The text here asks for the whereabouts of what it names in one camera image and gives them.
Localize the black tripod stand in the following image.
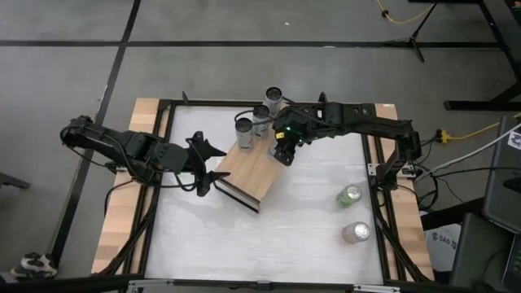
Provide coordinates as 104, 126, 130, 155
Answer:
383, 2, 441, 63

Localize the grey equipment case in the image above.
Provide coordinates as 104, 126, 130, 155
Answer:
482, 116, 521, 233

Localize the silver beverage can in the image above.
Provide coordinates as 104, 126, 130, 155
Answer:
264, 86, 284, 117
234, 117, 255, 152
252, 104, 271, 141

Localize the black desk frame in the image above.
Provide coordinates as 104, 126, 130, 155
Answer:
408, 0, 521, 112

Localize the white cable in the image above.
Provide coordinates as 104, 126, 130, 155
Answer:
422, 124, 521, 176

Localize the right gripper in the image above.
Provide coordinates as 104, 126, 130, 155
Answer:
273, 117, 304, 166

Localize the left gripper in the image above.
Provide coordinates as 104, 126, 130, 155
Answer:
154, 130, 231, 197

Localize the wooden shelf black metal frame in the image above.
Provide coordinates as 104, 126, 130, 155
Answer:
208, 101, 315, 214

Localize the black table frame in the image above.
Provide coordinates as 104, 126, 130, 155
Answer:
91, 91, 435, 293

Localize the yellow extension cord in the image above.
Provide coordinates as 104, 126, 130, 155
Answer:
437, 112, 521, 144

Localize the dark grey bin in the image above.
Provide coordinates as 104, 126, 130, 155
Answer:
449, 213, 521, 293

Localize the white printed bag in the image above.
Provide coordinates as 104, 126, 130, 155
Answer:
425, 223, 463, 272

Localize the green beverage can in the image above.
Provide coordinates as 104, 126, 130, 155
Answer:
335, 183, 364, 209

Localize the thin yellow floor cable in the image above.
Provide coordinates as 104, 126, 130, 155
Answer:
374, 0, 435, 25

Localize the black furniture foot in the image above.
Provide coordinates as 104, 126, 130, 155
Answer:
0, 173, 32, 191

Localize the person's shoe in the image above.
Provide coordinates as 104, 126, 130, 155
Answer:
10, 251, 59, 281

